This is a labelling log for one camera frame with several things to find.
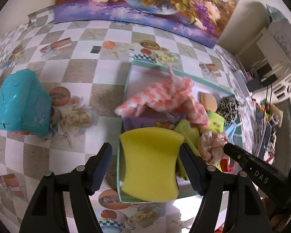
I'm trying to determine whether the yellow sponge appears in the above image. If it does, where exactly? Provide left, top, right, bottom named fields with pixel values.
left=120, top=127, right=184, bottom=203

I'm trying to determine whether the round beige sponge puff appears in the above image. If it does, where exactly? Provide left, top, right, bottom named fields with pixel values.
left=200, top=93, right=218, bottom=112

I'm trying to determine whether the pink white fluffy towel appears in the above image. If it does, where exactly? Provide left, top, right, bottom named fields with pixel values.
left=114, top=68, right=210, bottom=130

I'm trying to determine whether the white cabinet furniture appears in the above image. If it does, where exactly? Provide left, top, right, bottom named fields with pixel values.
left=236, top=5, right=291, bottom=104

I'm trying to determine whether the patterned checkered tablecloth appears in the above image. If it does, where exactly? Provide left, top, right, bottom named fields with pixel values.
left=0, top=7, right=254, bottom=232

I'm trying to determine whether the lime green cloth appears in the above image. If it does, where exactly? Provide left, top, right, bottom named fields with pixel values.
left=174, top=119, right=201, bottom=181

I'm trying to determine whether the red pink pipe cleaner toy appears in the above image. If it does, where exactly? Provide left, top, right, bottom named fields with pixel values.
left=12, top=131, right=35, bottom=136

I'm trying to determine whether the black white leopard scrunchie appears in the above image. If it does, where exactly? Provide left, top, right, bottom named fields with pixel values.
left=216, top=96, right=240, bottom=125

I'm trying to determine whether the teal plastic container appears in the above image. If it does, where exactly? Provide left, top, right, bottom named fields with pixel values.
left=0, top=69, right=52, bottom=137

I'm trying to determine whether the green tissue pack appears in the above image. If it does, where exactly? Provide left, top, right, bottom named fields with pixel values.
left=206, top=110, right=224, bottom=134

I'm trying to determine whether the blue face mask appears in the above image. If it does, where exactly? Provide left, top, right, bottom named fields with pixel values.
left=223, top=123, right=242, bottom=147

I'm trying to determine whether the purple cartoon tissue pack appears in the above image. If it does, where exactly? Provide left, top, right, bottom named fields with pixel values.
left=123, top=117, right=179, bottom=131

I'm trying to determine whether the small dark sticker square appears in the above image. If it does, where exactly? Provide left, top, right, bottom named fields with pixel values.
left=90, top=46, right=101, bottom=54

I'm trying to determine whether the floral painting canvas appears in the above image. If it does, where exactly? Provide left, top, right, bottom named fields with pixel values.
left=55, top=0, right=239, bottom=48

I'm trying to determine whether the red tape roll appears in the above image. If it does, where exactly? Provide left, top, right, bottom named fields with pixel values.
left=220, top=157, right=236, bottom=173

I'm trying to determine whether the pink white baby cloth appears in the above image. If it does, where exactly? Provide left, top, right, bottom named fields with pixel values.
left=198, top=130, right=229, bottom=165

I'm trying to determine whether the clutter pile on table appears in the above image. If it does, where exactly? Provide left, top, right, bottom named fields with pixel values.
left=252, top=99, right=283, bottom=165

